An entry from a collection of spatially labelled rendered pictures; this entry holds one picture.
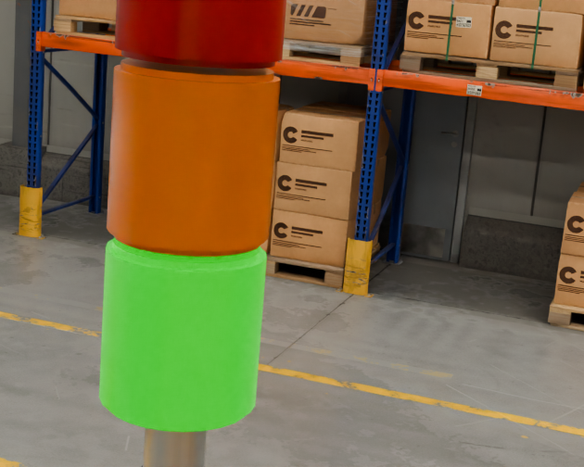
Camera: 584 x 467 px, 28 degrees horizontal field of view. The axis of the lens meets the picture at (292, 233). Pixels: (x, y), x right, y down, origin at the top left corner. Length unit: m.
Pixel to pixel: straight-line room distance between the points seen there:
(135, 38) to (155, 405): 0.11
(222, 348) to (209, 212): 0.04
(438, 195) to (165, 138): 9.14
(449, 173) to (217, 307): 9.08
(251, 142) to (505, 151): 9.04
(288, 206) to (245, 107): 8.17
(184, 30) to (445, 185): 9.12
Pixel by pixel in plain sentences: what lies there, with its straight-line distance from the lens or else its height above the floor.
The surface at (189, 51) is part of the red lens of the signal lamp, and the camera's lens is 0.33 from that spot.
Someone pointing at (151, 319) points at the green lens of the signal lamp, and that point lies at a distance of 0.35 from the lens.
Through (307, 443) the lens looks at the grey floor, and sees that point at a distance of 5.79.
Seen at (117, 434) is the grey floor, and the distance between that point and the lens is 5.77.
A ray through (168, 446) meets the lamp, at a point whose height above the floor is 2.15.
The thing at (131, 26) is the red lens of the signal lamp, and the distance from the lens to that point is 0.34.
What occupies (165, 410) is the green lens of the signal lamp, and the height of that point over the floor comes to 2.17.
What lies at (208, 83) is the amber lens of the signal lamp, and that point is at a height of 2.27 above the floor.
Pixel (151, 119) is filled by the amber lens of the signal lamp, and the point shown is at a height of 2.25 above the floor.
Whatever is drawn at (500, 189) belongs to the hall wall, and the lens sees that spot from 9.42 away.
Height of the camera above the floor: 2.30
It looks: 13 degrees down
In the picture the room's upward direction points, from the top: 5 degrees clockwise
